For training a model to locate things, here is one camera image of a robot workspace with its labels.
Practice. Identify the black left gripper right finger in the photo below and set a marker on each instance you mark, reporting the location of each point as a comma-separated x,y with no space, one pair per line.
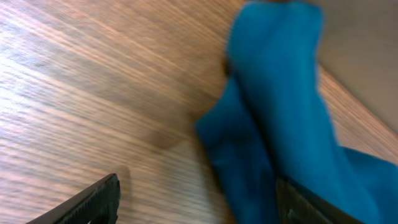
298,205

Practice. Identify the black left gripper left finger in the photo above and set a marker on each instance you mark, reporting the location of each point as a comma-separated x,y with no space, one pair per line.
97,204

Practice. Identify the blue t-shirt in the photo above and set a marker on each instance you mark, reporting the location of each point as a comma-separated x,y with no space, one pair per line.
272,122

